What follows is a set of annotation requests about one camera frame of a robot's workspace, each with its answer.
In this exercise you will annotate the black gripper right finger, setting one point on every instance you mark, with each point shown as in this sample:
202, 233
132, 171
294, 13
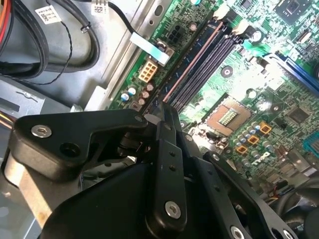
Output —
224, 179

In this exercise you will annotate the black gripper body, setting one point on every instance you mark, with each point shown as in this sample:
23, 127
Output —
104, 211

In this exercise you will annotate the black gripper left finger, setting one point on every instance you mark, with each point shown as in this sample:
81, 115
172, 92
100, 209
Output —
169, 184

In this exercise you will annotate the dark RAM stick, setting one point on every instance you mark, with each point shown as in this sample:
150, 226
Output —
190, 63

